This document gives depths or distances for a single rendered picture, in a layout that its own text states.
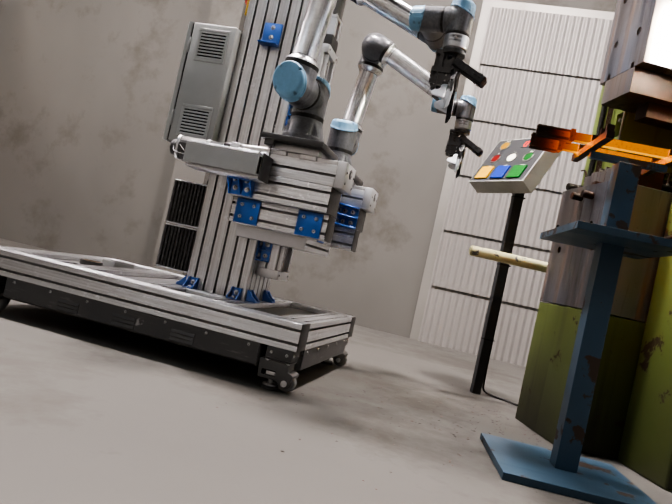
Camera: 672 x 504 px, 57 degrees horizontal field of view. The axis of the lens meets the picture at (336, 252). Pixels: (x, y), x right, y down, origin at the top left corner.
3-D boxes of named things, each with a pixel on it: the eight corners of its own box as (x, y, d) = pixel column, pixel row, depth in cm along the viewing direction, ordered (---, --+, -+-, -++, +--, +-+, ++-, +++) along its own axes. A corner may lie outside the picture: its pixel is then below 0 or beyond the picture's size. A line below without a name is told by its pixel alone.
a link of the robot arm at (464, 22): (452, 7, 190) (479, 9, 187) (444, 42, 190) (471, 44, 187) (447, -5, 183) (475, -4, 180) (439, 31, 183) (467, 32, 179)
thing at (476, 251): (470, 256, 257) (473, 243, 258) (467, 256, 263) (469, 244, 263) (569, 278, 262) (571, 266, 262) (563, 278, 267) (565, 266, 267)
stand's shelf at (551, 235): (576, 228, 153) (578, 220, 153) (539, 238, 193) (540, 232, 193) (700, 253, 150) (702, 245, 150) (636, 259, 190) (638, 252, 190)
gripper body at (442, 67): (429, 92, 189) (438, 54, 189) (457, 96, 187) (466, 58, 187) (427, 84, 182) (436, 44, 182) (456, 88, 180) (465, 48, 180)
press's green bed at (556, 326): (558, 448, 202) (588, 310, 203) (514, 418, 240) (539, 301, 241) (713, 480, 207) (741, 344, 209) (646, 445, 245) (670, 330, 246)
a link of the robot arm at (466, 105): (458, 97, 276) (477, 101, 275) (453, 121, 276) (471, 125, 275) (460, 92, 268) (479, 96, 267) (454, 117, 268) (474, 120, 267)
